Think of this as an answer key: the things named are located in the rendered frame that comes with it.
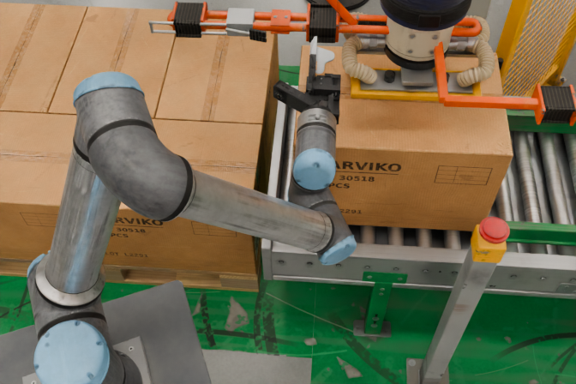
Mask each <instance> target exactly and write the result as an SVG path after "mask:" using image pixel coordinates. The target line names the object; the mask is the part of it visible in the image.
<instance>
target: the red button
mask: <svg viewBox="0 0 576 384"><path fill-rule="evenodd" d="M479 233H480V235H481V237H482V238H483V239H484V240H485V241H486V242H488V243H493V244H499V243H504V242H505V241H506V240H507V238H508V236H509V233H510V230H509V226H508V225H507V223H506V222H505V221H504V220H503V219H500V218H497V217H488V218H485V219H483V220H482V222H481V223H480V226H479Z"/></svg>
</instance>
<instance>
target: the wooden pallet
mask: <svg viewBox="0 0 576 384"><path fill-rule="evenodd" d="M277 109H278V100H277V105H276V112H275V120H274V127H273V138H274V131H275V124H276V116H277ZM272 153H273V141H272V149H271V156H270V163H269V171H268V178H267V191H268V183H269V175H270V168H271V160H272ZM266 195H267V192H266ZM261 242H262V238H261ZM33 261H34V260H25V259H11V258H0V275H6V276H19V277H27V270H28V268H29V266H30V265H31V263H32V262H33ZM102 265H103V267H104V270H105V282H111V283H124V284H138V285H162V284H166V283H169V282H172V281H174V280H179V281H181V282H183V287H189V288H202V289H216V290H229V291H254V292H259V289H260V281H261V243H260V250H259V258H258V265H257V273H256V274H252V273H227V272H213V271H200V270H186V269H172V268H159V267H132V266H119V265H106V264H102Z"/></svg>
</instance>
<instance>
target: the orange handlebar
mask: <svg viewBox="0 0 576 384"><path fill-rule="evenodd" d="M227 14H228V11H224V10H207V12H206V18H207V19H227ZM352 16H353V17H354V18H355V20H356V21H357V23H358V22H359V21H385V22H386V24H387V15H352ZM255 20H258V21H271V22H256V21H254V23H253V29H257V30H262V31H271V33H278V34H290V32H306V23H291V21H307V13H291V10H290V9H272V12H255ZM204 22H207V23H225V27H219V26H204V28H205V29H226V21H204ZM454 26H466V27H473V28H462V27H454V28H453V31H452V34H451V36H457V37H475V36H477V35H478V34H480V32H482V24H481V22H480V21H479V20H477V19H475V18H466V17H464V19H463V20H462V21H460V22H459V23H458V24H456V25H454ZM339 33H369V34H389V29H388V26H374V25H345V24H339ZM434 56H435V73H436V82H437V92H438V100H439V103H443V104H444V106H446V107H471V108H496V109H521V110H536V109H537V107H538V100H537V99H534V98H508V97H483V96H458V95H448V89H447V74H446V66H445V58H444V50H443V43H442V42H440V43H439V44H438V46H435V48H434Z"/></svg>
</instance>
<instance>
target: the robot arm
mask: <svg viewBox="0 0 576 384"><path fill-rule="evenodd" d="M332 60H334V53H333V52H332V51H329V50H326V49H323V48H320V47H318V46H317V36H314V38H313V40H312V41H311V43H310V53H309V76H307V80H306V93H303V92H301V91H299V90H297V89H296V88H294V87H292V86H290V85H288V84H286V83H285V82H283V81H281V80H279V81H278V82H277V83H276V84H275V85H274V86H273V97H274V98H276V99H277V100H279V101H281V102H283V103H284V104H286V105H288V106H290V107H291V108H293V109H295V110H296V111H299V112H301V114H300V115H299V117H298V119H297V138H296V149H295V157H294V162H293V167H292V172H291V181H290V185H289V188H288V190H287V199H288V201H284V200H281V199H279V198H276V197H273V196H270V195H266V194H263V193H261V192H259V191H256V190H253V189H249V188H246V187H244V186H241V185H238V184H235V183H231V182H228V181H226V180H223V179H220V178H217V177H213V176H211V175H208V174H206V173H203V172H200V171H196V170H193V169H192V166H191V164H190V162H188V160H186V158H184V157H182V156H180V155H177V154H175V153H173V152H172V151H171V150H169V149H168V148H167V147H165V145H164V144H163V143H162V142H161V141H160V139H159V138H158V136H157V133H156V130H155V128H154V125H153V120H152V118H151V116H150V113H149V110H148V108H147V103H146V101H145V99H144V98H145V94H144V92H143V91H142V90H141V88H140V85H139V83H138V82H137V80H135V79H134V78H133V77H132V76H130V75H127V74H124V73H121V72H114V71H111V72H102V73H98V74H95V75H92V76H91V77H88V78H86V79H84V80H83V81H81V82H80V83H79V84H78V85H77V87H76V88H75V90H74V94H73V99H74V100H73V105H74V107H75V108H76V115H77V119H76V124H75V132H74V136H73V147H72V152H71V156H70V160H69V168H68V171H67V176H66V180H65V184H64V188H63V195H62V200H61V203H60V208H59V212H58V216H57V223H56V227H55V231H54V236H53V239H52V244H51V250H49V251H48V254H47V255H45V254H42V255H40V256H38V257H37V258H36V259H35V260H34V261H33V262H32V263H31V265H30V266H29V268H28V270H27V288H28V290H29V295H30V299H31V304H32V309H33V318H34V323H35V327H36V332H37V337H38V341H39V342H38V344H37V347H36V350H35V352H34V359H33V363H34V368H35V372H36V375H37V376H38V378H39V380H40V382H41V383H42V384H142V377H141V372H140V370H139V368H138V367H137V365H136V364H135V362H134V361H133V360H132V359H131V358H130V357H129V356H127V355H126V354H124V353H122V352H120V351H116V350H114V349H113V346H112V343H111V337H110V334H109V330H108V326H107V323H106V319H105V313H104V310H103V306H102V302H101V293H102V290H103V288H104V286H105V270H104V267H103V265H102V261H103V259H104V256H105V252H106V248H107V245H108V242H109V240H110V237H111V233H112V229H113V226H114V224H115V221H116V218H117V213H118V210H119V208H120V205H121V202H122V203H123V204H124V205H126V206H127V207H129V208H130V209H132V210H133V211H135V212H137V213H138V214H140V215H142V216H144V217H146V218H149V219H154V220H158V221H162V222H168V221H171V220H173V219H175V218H177V217H181V218H185V219H191V220H194V221H197V222H201V223H204V224H208V225H214V226H218V227H221V228H225V229H227V230H231V231H237V232H241V233H244V234H248V235H251V236H255V237H260V238H264V239H267V240H271V241H274V242H278V243H284V244H288V245H290V246H294V247H298V248H301V249H306V250H307V251H309V252H313V253H316V254H317V255H318V257H319V258H318V260H319V261H320V262H321V264H323V265H332V264H335V263H338V262H340V261H342V260H344V259H345V258H347V257H348V256H350V255H351V254H352V253H353V252H354V251H355V249H356V247H357V243H356V241H355V239H354V235H352V233H351V231H350V229H349V227H348V225H347V224H346V222H345V219H344V217H343V215H342V213H341V212H340V210H339V207H338V205H337V202H336V200H335V199H334V197H333V194H332V193H331V191H330V189H329V184H331V182H332V181H333V179H334V176H335V172H336V164H335V154H336V124H339V98H340V83H341V75H334V74H327V73H325V75H317V76H315V73H316V74H321V73H323V72H324V69H325V64H326V63H328V62H331V61H332ZM316 61H317V70H315V66H316Z"/></svg>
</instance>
